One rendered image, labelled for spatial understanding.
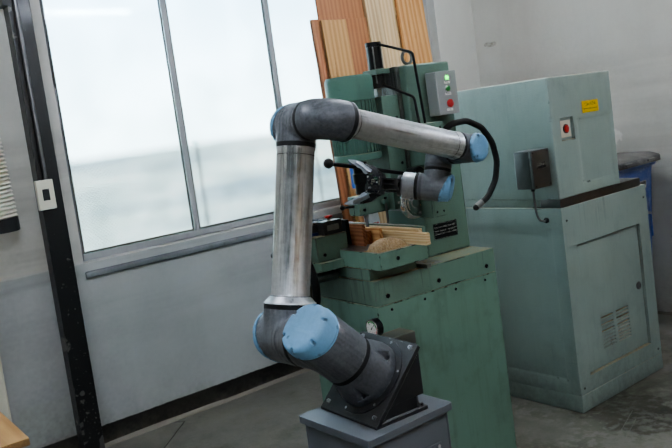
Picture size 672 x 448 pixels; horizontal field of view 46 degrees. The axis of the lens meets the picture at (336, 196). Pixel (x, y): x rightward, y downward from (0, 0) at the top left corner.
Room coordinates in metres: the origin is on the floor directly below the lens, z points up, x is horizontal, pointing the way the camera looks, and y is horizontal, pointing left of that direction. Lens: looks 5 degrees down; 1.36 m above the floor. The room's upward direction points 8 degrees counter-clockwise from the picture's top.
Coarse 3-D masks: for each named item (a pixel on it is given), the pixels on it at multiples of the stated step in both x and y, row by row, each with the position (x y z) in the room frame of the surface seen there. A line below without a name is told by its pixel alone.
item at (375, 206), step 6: (348, 198) 2.87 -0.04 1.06; (378, 198) 2.87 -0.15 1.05; (360, 204) 2.83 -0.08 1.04; (366, 204) 2.84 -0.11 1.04; (372, 204) 2.86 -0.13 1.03; (378, 204) 2.87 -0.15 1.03; (384, 204) 2.89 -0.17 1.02; (354, 210) 2.85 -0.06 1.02; (360, 210) 2.82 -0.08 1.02; (366, 210) 2.84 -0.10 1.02; (372, 210) 2.85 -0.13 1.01; (378, 210) 2.87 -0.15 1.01; (384, 210) 2.89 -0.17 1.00; (366, 216) 2.87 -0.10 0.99
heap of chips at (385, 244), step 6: (378, 240) 2.63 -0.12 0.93; (384, 240) 2.62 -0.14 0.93; (390, 240) 2.63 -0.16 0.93; (396, 240) 2.63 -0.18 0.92; (402, 240) 2.64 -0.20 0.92; (372, 246) 2.62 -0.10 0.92; (378, 246) 2.60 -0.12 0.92; (384, 246) 2.60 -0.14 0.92; (390, 246) 2.61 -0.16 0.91; (396, 246) 2.62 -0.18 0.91; (402, 246) 2.63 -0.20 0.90; (378, 252) 2.59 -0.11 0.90
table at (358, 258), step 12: (348, 252) 2.71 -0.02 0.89; (360, 252) 2.65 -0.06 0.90; (372, 252) 2.61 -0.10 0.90; (384, 252) 2.58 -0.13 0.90; (396, 252) 2.60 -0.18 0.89; (408, 252) 2.63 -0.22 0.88; (420, 252) 2.66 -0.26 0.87; (324, 264) 2.69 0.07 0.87; (336, 264) 2.72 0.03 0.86; (348, 264) 2.72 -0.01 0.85; (360, 264) 2.66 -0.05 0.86; (372, 264) 2.60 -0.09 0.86; (384, 264) 2.57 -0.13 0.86; (396, 264) 2.60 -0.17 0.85
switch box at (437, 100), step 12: (432, 72) 2.91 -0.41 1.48; (444, 72) 2.91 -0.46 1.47; (432, 84) 2.91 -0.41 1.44; (444, 84) 2.91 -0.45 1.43; (432, 96) 2.92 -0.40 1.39; (444, 96) 2.91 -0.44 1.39; (456, 96) 2.94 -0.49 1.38; (432, 108) 2.92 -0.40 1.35; (444, 108) 2.90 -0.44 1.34; (456, 108) 2.94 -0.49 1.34
